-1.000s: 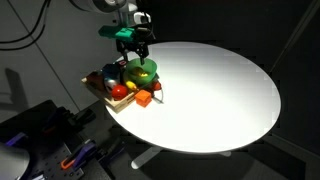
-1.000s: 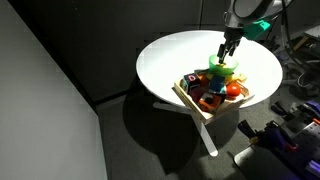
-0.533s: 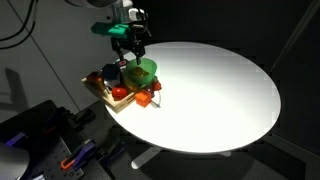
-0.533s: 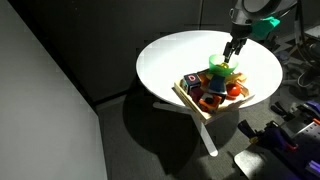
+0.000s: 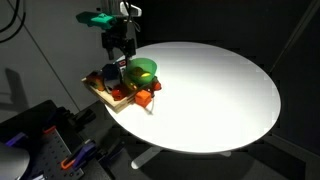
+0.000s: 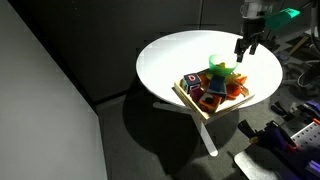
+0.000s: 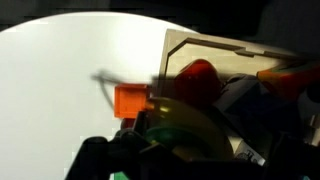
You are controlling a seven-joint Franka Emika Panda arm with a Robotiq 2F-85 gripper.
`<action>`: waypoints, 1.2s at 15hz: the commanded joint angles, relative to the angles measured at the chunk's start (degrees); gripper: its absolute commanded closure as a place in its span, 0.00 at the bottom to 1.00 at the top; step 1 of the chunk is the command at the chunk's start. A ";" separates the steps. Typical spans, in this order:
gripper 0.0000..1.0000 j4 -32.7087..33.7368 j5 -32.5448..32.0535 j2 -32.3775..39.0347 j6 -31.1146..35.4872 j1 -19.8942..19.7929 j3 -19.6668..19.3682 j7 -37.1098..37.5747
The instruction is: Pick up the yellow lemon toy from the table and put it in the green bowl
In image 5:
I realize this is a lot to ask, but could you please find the small red toy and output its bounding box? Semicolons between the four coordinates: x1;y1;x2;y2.
151;81;163;92

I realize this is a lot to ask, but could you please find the orange clamp handle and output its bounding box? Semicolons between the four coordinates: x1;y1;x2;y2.
60;157;77;170

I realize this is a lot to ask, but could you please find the yellow lemon toy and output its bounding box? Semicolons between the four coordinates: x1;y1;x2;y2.
132;67;148;80

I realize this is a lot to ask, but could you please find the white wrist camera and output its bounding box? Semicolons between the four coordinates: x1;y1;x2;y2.
119;1;143;18

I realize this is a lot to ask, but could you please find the wooden tray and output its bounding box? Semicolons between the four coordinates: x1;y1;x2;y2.
81;70;163;114

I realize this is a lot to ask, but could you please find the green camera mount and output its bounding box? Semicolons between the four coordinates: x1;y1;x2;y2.
75;11;118;30

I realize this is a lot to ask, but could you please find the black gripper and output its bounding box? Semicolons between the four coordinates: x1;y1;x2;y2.
100;27;137;68

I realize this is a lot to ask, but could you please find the green translucent bowl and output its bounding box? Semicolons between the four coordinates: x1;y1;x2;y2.
125;57;158;85

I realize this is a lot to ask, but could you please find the purple clamp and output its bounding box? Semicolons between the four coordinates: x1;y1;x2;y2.
70;139;98;168

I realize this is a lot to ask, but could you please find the white string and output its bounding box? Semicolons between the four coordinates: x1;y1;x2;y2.
146;99;156;116

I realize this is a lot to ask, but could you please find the red apple toy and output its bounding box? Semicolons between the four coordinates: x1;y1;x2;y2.
111;85;128;102

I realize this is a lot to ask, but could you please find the black perforated board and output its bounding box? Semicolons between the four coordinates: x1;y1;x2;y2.
31;128;86;180

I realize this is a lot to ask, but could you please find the black wall cable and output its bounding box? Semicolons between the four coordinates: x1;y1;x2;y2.
0;0;20;34
0;0;28;44

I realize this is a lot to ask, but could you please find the blue cube block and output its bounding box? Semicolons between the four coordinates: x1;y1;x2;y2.
101;63;122;83

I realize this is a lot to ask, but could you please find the black equipment block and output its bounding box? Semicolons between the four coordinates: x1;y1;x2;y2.
0;99;98;148

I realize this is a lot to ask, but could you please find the orange cube block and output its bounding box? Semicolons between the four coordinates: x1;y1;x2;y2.
134;90;154;109

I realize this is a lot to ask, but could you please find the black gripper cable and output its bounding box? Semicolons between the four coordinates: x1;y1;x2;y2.
123;9;142;34

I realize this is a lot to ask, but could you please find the orange dice cube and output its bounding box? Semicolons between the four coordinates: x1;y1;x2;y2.
85;70;106;92

